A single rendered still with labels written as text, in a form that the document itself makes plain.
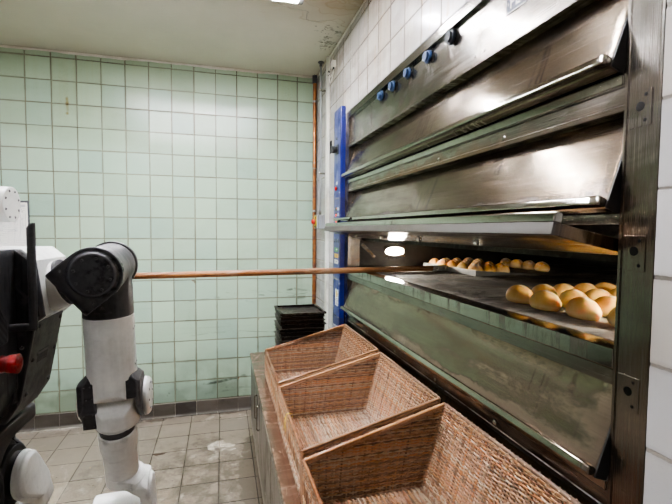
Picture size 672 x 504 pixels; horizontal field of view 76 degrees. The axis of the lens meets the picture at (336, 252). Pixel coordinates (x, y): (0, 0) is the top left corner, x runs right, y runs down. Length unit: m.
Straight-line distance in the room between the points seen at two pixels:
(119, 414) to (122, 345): 0.14
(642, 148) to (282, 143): 2.80
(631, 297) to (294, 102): 2.95
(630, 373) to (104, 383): 0.98
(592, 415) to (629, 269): 0.32
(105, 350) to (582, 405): 0.97
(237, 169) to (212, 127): 0.35
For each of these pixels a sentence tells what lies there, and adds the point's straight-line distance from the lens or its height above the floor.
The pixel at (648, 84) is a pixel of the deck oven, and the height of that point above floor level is 1.66.
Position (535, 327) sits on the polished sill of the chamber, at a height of 1.17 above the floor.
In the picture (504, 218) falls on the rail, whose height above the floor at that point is 1.43.
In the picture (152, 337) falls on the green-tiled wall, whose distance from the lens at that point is 3.48.
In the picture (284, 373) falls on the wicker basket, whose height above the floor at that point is 0.59.
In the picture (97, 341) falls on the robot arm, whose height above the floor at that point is 1.19.
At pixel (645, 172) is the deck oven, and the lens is 0.95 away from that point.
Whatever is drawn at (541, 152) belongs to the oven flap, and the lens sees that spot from 1.17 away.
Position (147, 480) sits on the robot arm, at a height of 0.87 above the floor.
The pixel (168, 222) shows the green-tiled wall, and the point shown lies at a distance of 3.37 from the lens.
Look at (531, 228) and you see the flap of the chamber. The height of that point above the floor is 1.41.
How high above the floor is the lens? 1.40
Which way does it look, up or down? 3 degrees down
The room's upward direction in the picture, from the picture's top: straight up
